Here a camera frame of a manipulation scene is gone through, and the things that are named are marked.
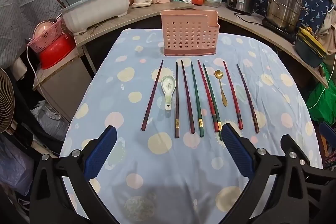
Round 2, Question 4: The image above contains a stack of teal yellow bowls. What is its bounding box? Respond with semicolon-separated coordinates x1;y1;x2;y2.
294;25;328;68

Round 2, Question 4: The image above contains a grey low cabinet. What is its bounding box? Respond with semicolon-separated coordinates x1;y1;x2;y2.
33;56;92;122

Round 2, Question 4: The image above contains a beige hanging cloth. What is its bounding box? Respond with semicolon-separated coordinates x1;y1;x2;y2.
314;0;336;54

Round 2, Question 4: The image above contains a wooden counter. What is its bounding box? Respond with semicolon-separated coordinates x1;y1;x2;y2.
73;0;330;88

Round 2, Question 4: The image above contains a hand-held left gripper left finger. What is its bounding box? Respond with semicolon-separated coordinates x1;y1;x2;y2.
30;125;118;224

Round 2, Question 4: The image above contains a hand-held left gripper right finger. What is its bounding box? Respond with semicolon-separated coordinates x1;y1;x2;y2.
221;122;308;224

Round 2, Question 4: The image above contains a pink perforated utensil holder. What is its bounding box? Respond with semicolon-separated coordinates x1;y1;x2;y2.
161;10;220;56

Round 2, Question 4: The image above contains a pink plastic basket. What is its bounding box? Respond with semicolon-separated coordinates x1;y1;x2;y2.
28;18;66;54

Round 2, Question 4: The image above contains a white dish drainer teal lid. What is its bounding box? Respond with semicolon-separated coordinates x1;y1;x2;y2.
59;0;131;36

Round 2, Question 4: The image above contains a white ceramic floral spoon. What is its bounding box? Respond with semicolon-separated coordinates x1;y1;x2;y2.
161;75;177;111

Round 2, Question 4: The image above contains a white cable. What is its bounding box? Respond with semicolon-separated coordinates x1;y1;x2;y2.
26;40;43;98

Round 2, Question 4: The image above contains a red plastic basin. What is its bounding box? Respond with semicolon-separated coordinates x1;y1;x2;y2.
39;35;76;70

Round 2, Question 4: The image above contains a black induction cooker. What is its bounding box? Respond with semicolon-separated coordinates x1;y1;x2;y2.
262;18;298;41

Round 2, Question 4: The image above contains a green chopstick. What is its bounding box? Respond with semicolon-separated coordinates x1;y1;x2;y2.
190;61;205;138
203;70;223;141

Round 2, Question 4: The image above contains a dark purple chopstick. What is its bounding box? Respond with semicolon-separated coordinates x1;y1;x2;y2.
141;60;164;131
236;63;260;134

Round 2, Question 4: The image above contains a green plastic bag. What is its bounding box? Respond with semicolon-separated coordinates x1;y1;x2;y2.
306;63;336;122

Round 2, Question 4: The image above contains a white plastic bag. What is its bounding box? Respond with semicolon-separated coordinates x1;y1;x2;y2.
30;101;69;141

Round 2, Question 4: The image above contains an electric fan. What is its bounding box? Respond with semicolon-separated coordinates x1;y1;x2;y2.
0;67;19;135

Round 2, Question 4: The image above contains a blue polka dot tablecloth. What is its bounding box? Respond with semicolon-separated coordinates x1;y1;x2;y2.
60;28;323;224

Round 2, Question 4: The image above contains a pink round plate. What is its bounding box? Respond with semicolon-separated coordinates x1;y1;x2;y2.
34;21;53;38

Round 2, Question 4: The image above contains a stainless steel steamer pot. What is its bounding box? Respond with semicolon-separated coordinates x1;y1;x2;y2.
265;0;310;33

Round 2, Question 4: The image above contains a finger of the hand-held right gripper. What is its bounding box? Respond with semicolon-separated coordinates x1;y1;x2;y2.
318;121;336;143
280;134;327;224

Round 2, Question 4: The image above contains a dark brown chopstick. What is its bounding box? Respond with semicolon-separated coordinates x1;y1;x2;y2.
175;62;180;139

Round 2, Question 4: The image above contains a bluish plastic bag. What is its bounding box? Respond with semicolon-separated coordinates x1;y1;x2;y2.
0;140;35;196

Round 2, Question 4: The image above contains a gold flower spoon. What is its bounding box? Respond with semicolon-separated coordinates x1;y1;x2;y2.
214;70;228;107

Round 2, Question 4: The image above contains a dark red chopstick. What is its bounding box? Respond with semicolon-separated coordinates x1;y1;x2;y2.
181;60;196;135

